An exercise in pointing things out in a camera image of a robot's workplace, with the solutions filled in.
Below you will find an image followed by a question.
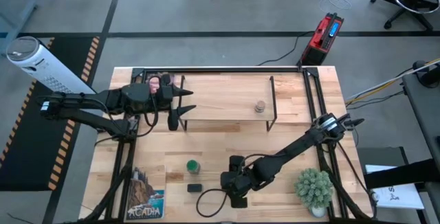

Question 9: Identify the green plant in white pot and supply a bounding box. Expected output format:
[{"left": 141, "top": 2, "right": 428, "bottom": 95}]
[{"left": 294, "top": 168, "right": 334, "bottom": 219}]

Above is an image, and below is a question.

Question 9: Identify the black office chair base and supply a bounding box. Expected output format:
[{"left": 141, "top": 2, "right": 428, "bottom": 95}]
[{"left": 370, "top": 0, "right": 440, "bottom": 31}]

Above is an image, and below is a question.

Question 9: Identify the white coiled floor cable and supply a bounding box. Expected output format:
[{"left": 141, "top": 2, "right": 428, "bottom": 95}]
[{"left": 319, "top": 0, "right": 353, "bottom": 12}]

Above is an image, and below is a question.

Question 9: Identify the white printed paper bag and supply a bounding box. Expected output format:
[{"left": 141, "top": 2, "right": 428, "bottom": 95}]
[{"left": 364, "top": 158, "right": 437, "bottom": 210}]

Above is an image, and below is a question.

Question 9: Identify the grey side desk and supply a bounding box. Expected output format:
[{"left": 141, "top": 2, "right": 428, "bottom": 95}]
[{"left": 401, "top": 60, "right": 440, "bottom": 183}]

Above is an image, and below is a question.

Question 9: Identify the black power station cable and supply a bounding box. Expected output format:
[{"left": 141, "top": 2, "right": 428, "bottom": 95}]
[{"left": 257, "top": 34, "right": 312, "bottom": 67}]

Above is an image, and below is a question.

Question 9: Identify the wooden shelf with black legs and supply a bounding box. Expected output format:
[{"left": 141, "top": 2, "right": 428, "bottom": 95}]
[{"left": 177, "top": 74, "right": 278, "bottom": 132}]

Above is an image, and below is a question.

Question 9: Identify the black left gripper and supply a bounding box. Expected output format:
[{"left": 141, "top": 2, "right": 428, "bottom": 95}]
[{"left": 151, "top": 74, "right": 197, "bottom": 132}]

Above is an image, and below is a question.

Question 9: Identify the red picture card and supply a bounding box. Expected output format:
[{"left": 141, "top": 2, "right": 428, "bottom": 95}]
[{"left": 147, "top": 74, "right": 176, "bottom": 93}]

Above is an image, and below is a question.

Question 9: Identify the black aluminium table frame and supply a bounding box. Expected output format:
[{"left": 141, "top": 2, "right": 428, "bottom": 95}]
[{"left": 78, "top": 66, "right": 375, "bottom": 224}]

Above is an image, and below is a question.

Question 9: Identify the black mat with hazard stripes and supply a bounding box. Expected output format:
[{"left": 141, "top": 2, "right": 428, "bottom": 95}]
[{"left": 0, "top": 36, "right": 100, "bottom": 192}]

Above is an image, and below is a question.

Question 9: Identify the white tower air purifier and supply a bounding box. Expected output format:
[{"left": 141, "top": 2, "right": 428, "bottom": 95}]
[{"left": 5, "top": 36, "right": 96, "bottom": 96}]

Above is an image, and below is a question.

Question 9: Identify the grey metal furniture leg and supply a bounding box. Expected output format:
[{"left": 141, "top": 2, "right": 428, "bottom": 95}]
[{"left": 0, "top": 0, "right": 39, "bottom": 55}]

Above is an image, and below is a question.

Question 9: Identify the red and black power station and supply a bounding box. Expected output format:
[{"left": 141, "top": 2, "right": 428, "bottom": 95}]
[{"left": 300, "top": 12, "right": 344, "bottom": 66}]

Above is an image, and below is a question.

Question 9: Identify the Acadia landscape poster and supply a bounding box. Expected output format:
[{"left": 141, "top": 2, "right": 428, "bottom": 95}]
[{"left": 125, "top": 164, "right": 166, "bottom": 221}]

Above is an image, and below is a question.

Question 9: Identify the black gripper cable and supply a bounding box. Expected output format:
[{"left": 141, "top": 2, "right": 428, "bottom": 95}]
[
  {"left": 195, "top": 188, "right": 230, "bottom": 218},
  {"left": 142, "top": 93, "right": 160, "bottom": 139}
]

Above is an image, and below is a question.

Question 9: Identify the green-lidded spice jar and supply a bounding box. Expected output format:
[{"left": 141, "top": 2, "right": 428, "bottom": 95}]
[{"left": 186, "top": 159, "right": 201, "bottom": 175}]

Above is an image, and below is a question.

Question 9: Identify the yellow and white cable bundle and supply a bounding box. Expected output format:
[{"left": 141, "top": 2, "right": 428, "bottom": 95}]
[{"left": 345, "top": 58, "right": 440, "bottom": 103}]

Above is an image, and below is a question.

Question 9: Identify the grey floor box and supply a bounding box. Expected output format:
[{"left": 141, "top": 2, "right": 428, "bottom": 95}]
[{"left": 357, "top": 146, "right": 406, "bottom": 183}]

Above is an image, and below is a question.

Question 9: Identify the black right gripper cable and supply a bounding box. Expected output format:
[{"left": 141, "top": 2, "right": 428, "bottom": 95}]
[{"left": 195, "top": 188, "right": 230, "bottom": 218}]

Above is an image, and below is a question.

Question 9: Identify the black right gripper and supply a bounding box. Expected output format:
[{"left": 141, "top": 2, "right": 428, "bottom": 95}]
[{"left": 219, "top": 155, "right": 254, "bottom": 208}]

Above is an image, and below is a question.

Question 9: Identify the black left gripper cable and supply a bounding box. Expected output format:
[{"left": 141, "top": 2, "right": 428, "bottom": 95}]
[{"left": 142, "top": 93, "right": 160, "bottom": 139}]

